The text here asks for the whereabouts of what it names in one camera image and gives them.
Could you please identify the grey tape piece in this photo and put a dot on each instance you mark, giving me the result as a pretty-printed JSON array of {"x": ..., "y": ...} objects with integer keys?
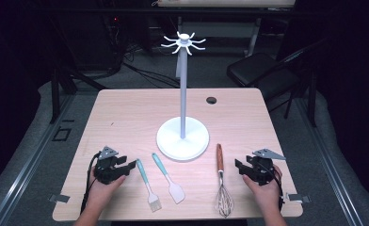
[
  {"x": 59, "y": 198},
  {"x": 298, "y": 198}
]

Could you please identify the person's left hand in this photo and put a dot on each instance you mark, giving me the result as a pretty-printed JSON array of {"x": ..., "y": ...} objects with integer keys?
[{"x": 99, "y": 191}]

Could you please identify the person's right hand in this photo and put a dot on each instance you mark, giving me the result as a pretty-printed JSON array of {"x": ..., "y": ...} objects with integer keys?
[{"x": 267, "y": 194}]

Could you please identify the black metal stand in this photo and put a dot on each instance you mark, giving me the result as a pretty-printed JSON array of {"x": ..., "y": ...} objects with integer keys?
[{"x": 55, "y": 100}]

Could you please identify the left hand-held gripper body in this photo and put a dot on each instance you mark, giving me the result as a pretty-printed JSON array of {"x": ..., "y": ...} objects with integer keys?
[{"x": 105, "y": 169}]

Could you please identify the white utensil rack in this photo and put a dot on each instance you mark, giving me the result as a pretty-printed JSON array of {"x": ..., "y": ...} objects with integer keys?
[{"x": 182, "y": 94}]

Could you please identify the black folding chair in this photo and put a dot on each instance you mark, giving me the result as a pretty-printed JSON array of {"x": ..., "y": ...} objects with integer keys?
[{"x": 251, "y": 69}]

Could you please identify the aluminium floor rail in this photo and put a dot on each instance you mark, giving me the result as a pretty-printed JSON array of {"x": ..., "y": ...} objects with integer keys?
[
  {"x": 16, "y": 185},
  {"x": 330, "y": 169}
]

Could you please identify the white background table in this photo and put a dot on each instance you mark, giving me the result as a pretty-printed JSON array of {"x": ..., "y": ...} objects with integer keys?
[{"x": 226, "y": 3}]

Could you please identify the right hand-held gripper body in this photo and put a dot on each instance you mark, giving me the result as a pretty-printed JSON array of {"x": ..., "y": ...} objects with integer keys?
[{"x": 261, "y": 171}]

